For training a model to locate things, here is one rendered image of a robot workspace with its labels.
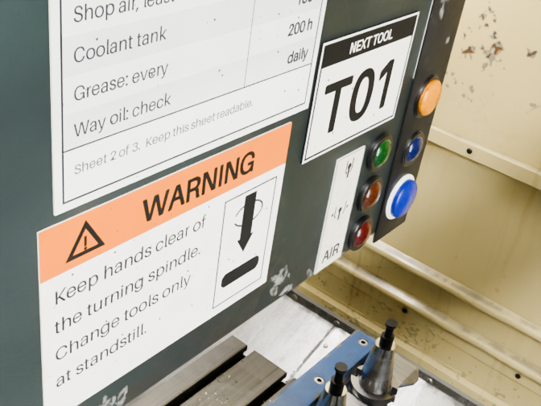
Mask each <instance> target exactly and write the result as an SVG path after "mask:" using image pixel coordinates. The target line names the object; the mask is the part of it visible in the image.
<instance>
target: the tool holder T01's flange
mask: <svg viewBox="0 0 541 406"><path fill-rule="evenodd" d="M363 366H364V365H362V366H359V367H357V370H356V374H357V377H356V376H354V375H351V378H350V381H349V386H348V391H349V392H351V393H352V394H354V395H355V396H356V397H357V398H358V399H359V400H361V401H363V402H365V403H367V404H368V405H370V406H388V404H389V403H391V402H393V403H394V400H395V395H397V392H398V389H399V384H398V381H397V379H396V378H395V377H394V376H393V377H392V385H391V389H390V390H389V391H388V392H387V393H386V394H382V395H375V394H371V393H369V392H367V391H365V390H364V389H363V388H362V387H361V386H360V384H359V382H358V376H359V374H360V372H361V369H362V368H363Z"/></svg>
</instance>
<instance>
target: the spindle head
mask: <svg viewBox="0 0 541 406"><path fill-rule="evenodd" d="M431 5H432V0H327V3H326V8H325V13H324V21H323V26H322V32H321V36H320V45H319V49H318V54H317V59H316V67H315V72H314V77H313V82H312V91H313V86H314V82H315V77H316V69H317V64H318V59H319V54H320V46H321V43H323V42H325V41H328V40H331V39H335V38H337V37H340V36H343V35H347V34H349V33H352V32H355V31H359V30H361V29H364V28H367V27H371V26H373V25H376V24H379V23H383V22H385V21H388V20H391V19H395V18H398V17H400V16H403V15H407V14H410V13H412V12H415V11H419V17H418V21H417V24H416V28H415V34H414V37H413V40H412V44H411V50H410V54H409V57H408V61H407V66H406V70H405V73H404V77H403V83H402V87H401V90H400V94H399V99H398V103H397V106H396V110H395V113H394V117H393V118H392V119H391V120H389V121H387V122H384V123H383V124H381V125H379V126H376V127H375V128H373V129H371V130H368V131H367V132H365V133H363V134H361V135H359V136H357V137H355V138H353V139H350V140H349V141H348V142H346V143H343V144H341V145H340V146H338V147H335V148H333V149H332V150H330V151H327V152H325V153H324V154H322V155H319V156H317V157H316V158H314V159H311V160H309V161H308V162H307V163H305V164H301V163H300V160H301V155H302V150H303V145H304V137H305V132H306V127H307V123H308V114H309V110H310V105H311V99H312V91H311V95H310V100H309V105H308V108H307V109H305V110H302V111H300V112H298V113H296V114H293V115H291V116H288V117H286V118H283V119H281V120H279V121H277V122H274V123H271V124H270V125H268V126H265V127H263V128H260V129H258V130H255V131H253V132H250V133H249V134H247V135H243V136H242V137H239V138H237V139H234V140H232V141H230V142H227V143H225V144H222V145H220V146H219V147H215V148H213V149H211V150H209V151H206V152H204V153H202V154H199V155H196V156H194V157H192V158H190V159H187V160H185V161H183V162H181V163H178V164H176V165H173V166H171V167H169V168H166V169H164V170H162V171H160V172H156V173H155V174H153V175H150V176H148V177H145V178H143V179H141V180H138V181H135V182H134V183H132V184H128V185H127V186H124V187H122V188H119V189H117V190H115V191H113V192H111V193H107V194H106V195H104V196H101V197H98V198H96V199H94V200H92V201H89V202H87V203H84V204H83V205H79V206H77V207H76V208H73V209H70V210H68V211H66V212H63V213H61V214H58V215H56V216H55V215H53V188H52V118H51V82H50V48H49V12H48V0H0V406H43V377H42V355H41V334H40V312H39V269H38V247H37V232H39V231H41V230H44V229H46V228H48V227H49V226H53V225H55V224H57V223H59V222H62V221H64V220H66V219H68V218H71V217H73V216H76V215H77V214H79V213H83V212H84V211H86V210H89V209H91V208H93V207H96V206H98V205H101V204H103V203H105V202H107V201H110V200H112V199H114V198H116V197H120V196H121V195H123V194H125V193H128V192H130V191H133V190H135V189H138V188H140V187H142V186H143V185H146V184H149V183H151V182H153V181H155V180H158V179H160V178H162V177H165V176H167V175H170V174H172V173H173V172H177V171H179V170H180V169H183V168H186V167H187V166H190V165H192V164H195V163H197V162H199V161H201V160H204V159H206V158H208V157H210V156H212V155H216V154H217V153H219V152H222V151H224V150H227V149H229V148H231V147H234V146H236V145H238V144H240V143H243V142H245V141H247V140H249V139H252V138H254V137H256V136H259V135H261V134H264V133H266V132H267V131H271V130H273V129H275V128H277V127H279V126H282V125H284V124H286V123H288V122H292V125H291V134H290V139H289V144H288V149H287V158H286V163H285V168H284V174H283V182H282V188H281V193H280V198H279V207H278V212H277V218H276V223H275V232H274V237H273V242H272V247H271V252H270V261H269V266H268V271H267V276H266V282H265V283H264V284H262V285H260V286H259V287H257V288H256V289H255V290H253V291H252V292H250V293H248V294H247V295H245V296H243V297H242V298H241V299H239V300H237V301H236V302H234V303H233V304H231V305H230V306H229V307H227V308H225V309H223V310H222V311H220V312H219V313H218V314H216V315H215V316H213V317H211V318H210V319H208V320H207V321H205V322H204V323H202V324H201V325H199V326H197V327H196V328H195V329H193V330H192V331H190V332H189V333H187V334H185V335H184V336H183V337H181V338H179V339H178V340H176V341H175V342H173V343H172V344H171V345H169V346H167V347H166V348H164V349H162V350H161V351H160V352H158V353H157V354H155V355H153V356H152V357H150V358H149V359H148V360H146V361H145V362H142V363H141V364H139V365H138V366H136V367H135V368H134V369H132V370H131V371H129V372H127V373H126V374H124V375H123V376H121V377H120V378H118V379H116V380H115V381H113V382H112V383H111V384H109V385H108V386H106V387H104V388H102V389H101V390H100V391H98V392H97V393H95V394H94V395H92V396H90V397H89V398H88V399H87V400H85V401H83V402H81V403H80V404H78V405H77V406H125V405H126V404H128V403H129V402H131V401H132V400H133V399H135V398H136V397H138V396H139V395H141V394H142V393H144V392H145V391H146V390H148V389H149V388H150V387H152V386H154V385H155V384H157V383H158V382H159V381H160V380H162V379H164V378H165V377H167V376H168V375H170V374H171V373H172V372H173V371H175V370H177V369H178V368H180V367H181V366H183V365H184V364H185V363H187V362H188V361H190V360H191V359H192V358H194V357H196V356H197V355H198V354H200V353H201V352H203V351H204V350H206V349H207V348H209V347H210V346H211V345H213V344H214V343H215V342H217V341H219V340H220V339H222V338H223V337H224V336H225V335H227V334H229V333H230V332H232V331H233V330H235V329H236V328H237V327H238V326H240V325H242V324H243V323H245V322H246V321H248V320H249V319H250V318H251V317H253V316H255V315H256V314H258V313H259V312H261V311H262V310H264V309H265V308H266V307H268V306H269V305H271V304H272V303H274V302H275V301H277V300H278V299H279V298H280V297H282V296H284V295H285V294H287V293H288V292H290V291H291V290H292V289H293V288H295V287H297V286H298V285H300V284H301V283H303V282H304V281H305V280H307V279H308V278H310V277H311V276H313V275H314V274H313V272H314V268H315V264H316V257H317V253H318V249H319V245H320V237H321V234H322V229H323V225H324V218H325V214H326V209H327V206H328V199H329V194H330V190H331V186H332V179H333V175H334V171H335V167H336V162H337V160H338V159H340V158H341V157H342V156H344V155H347V154H349V153H350V152H352V151H354V150H356V149H358V148H359V147H362V146H364V145H365V153H364V156H363V160H362V164H361V171H360V174H359V177H358V182H357V188H356V192H355V195H354V199H353V206H352V209H351V213H350V217H349V224H348V227H347V231H346V235H345V241H344V245H343V249H342V252H341V255H343V254H344V253H345V252H347V251H349V247H348V238H349V234H350V232H351V229H352V228H353V226H354V225H355V223H356V222H357V221H358V220H359V219H360V218H361V217H363V216H365V215H369V216H371V217H372V218H373V222H374V225H373V229H372V231H371V234H373V233H374V232H375V229H376V225H377V222H378V216H379V213H380V209H381V206H382V200H383V197H384V193H385V190H386V184H387V181H388V177H389V174H390V168H391V165H392V161H393V158H394V152H395V148H396V145H397V142H398V139H399V133H400V130H401V126H402V123H403V117H404V114H405V110H406V107H407V101H408V98H409V94H410V91H411V85H412V81H413V76H414V73H415V67H416V64H417V60H418V57H419V51H420V48H421V44H422V41H423V35H424V32H425V28H426V25H427V19H428V16H429V12H430V9H431ZM385 132H387V133H389V134H391V135H392V137H393V140H394V143H393V148H392V151H391V153H390V157H389V158H388V160H387V161H386V163H385V164H384V166H383V167H382V168H381V169H379V170H378V171H376V172H371V171H370V170H368V168H367V166H366V158H367V155H368V152H369V150H370V147H371V145H372V144H373V142H374V140H375V139H376V138H377V137H378V136H379V135H380V134H383V133H385ZM375 175H378V176H380V177H381V178H382V182H383V186H382V192H381V195H380V197H379V198H378V201H377V202H376V204H375V205H374V207H373V208H372V209H371V210H369V211H368V212H365V213H362V212H360V211H358V209H357V197H358V194H359V192H360V191H361V188H362V186H363V185H364V183H365V182H366V181H367V180H368V179H369V178H370V177H371V176H375ZM371 234H370V235H371Z"/></svg>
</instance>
